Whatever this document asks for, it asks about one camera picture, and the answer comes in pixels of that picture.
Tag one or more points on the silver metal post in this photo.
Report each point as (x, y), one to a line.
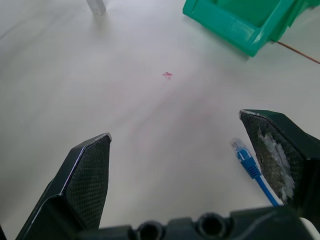
(97, 6)

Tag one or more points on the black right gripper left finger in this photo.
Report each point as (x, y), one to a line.
(82, 185)

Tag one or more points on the green plastic bin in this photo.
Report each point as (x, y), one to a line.
(240, 21)

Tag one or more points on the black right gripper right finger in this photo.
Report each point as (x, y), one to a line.
(282, 155)

